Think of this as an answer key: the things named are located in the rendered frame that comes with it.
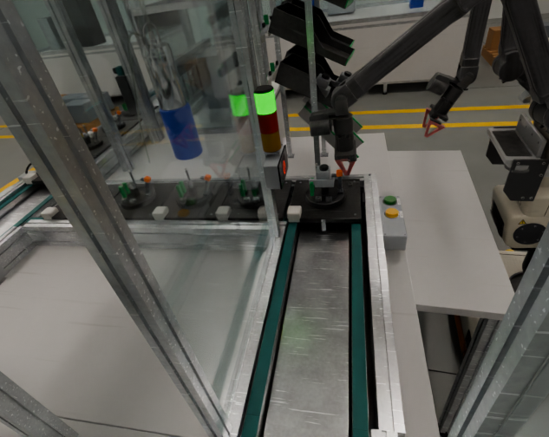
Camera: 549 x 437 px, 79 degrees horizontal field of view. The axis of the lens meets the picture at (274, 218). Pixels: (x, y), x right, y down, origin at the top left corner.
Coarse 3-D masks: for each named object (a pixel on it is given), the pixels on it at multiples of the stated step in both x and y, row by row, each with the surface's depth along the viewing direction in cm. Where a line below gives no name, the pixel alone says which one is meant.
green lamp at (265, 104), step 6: (258, 96) 77; (264, 96) 77; (270, 96) 78; (258, 102) 78; (264, 102) 78; (270, 102) 78; (258, 108) 79; (264, 108) 79; (270, 108) 79; (276, 108) 81
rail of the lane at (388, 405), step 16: (368, 176) 126; (368, 192) 118; (368, 208) 111; (368, 224) 105; (368, 240) 99; (368, 256) 96; (384, 256) 93; (368, 272) 95; (384, 272) 88; (368, 288) 95; (384, 288) 84; (384, 304) 80; (384, 320) 77; (384, 336) 75; (384, 352) 72; (384, 368) 69; (384, 384) 66; (384, 400) 64; (400, 400) 63; (384, 416) 62; (400, 416) 61; (400, 432) 59
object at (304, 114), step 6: (306, 102) 133; (318, 102) 132; (306, 108) 122; (318, 108) 134; (324, 108) 133; (300, 114) 125; (306, 114) 124; (306, 120) 125; (330, 132) 125; (324, 138) 127; (330, 138) 126; (354, 138) 136; (360, 138) 136; (330, 144) 128; (360, 144) 137
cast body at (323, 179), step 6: (318, 168) 111; (324, 168) 109; (318, 174) 110; (324, 174) 109; (330, 174) 113; (312, 180) 113; (318, 180) 111; (324, 180) 111; (330, 180) 110; (318, 186) 113; (324, 186) 112; (330, 186) 112
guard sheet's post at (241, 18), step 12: (240, 0) 68; (240, 12) 68; (240, 24) 70; (240, 36) 71; (252, 60) 76; (252, 72) 76; (252, 84) 77; (252, 96) 79; (252, 108) 80; (264, 156) 88; (276, 216) 101; (276, 228) 103
